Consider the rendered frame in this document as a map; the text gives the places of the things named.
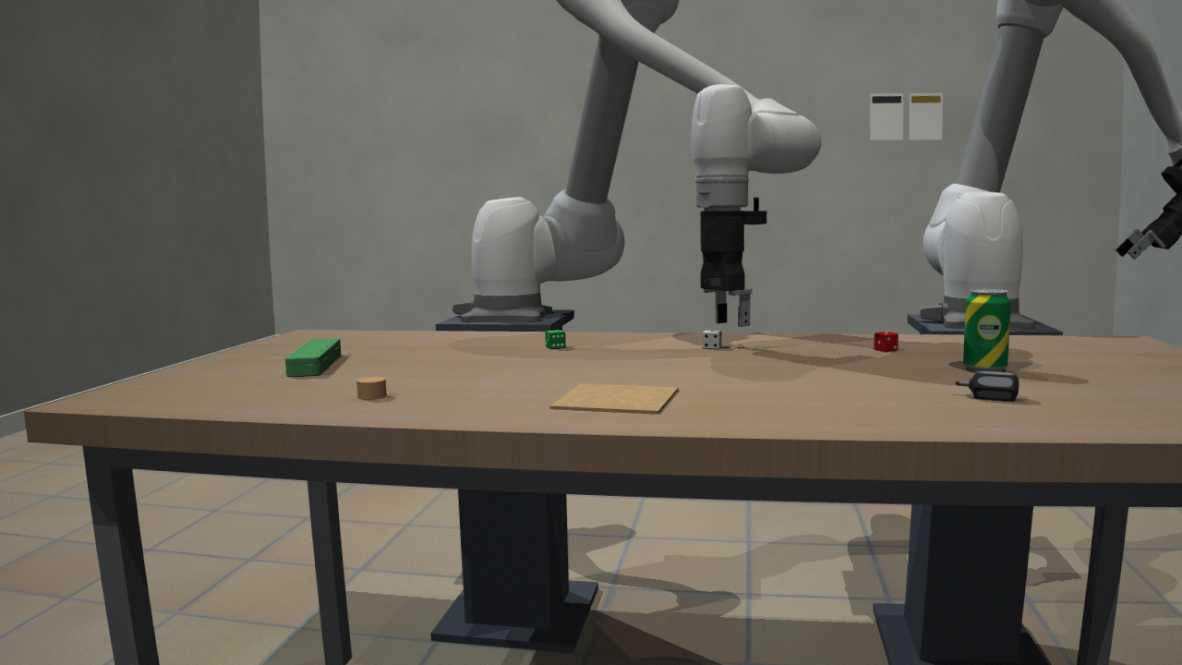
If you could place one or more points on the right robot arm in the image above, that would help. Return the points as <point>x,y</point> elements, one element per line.
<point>514,250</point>

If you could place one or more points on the tan short cylinder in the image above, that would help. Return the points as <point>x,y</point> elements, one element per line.
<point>371,388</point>

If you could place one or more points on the green die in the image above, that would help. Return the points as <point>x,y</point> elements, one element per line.
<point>555,339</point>

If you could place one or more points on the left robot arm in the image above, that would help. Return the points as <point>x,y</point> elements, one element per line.
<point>982,231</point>

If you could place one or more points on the green soda can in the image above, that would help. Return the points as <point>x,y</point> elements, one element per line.
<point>986,336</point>

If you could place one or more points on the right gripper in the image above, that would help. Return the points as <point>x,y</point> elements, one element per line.
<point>722,239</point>

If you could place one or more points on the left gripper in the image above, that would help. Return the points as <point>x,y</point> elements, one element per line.
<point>1164,231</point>

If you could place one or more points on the red die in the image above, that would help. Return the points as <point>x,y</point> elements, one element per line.
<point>886,341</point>

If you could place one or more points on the tan mat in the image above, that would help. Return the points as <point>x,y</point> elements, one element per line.
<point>616,398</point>

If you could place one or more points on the green rounded box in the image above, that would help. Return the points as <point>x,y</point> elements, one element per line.
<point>311,358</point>

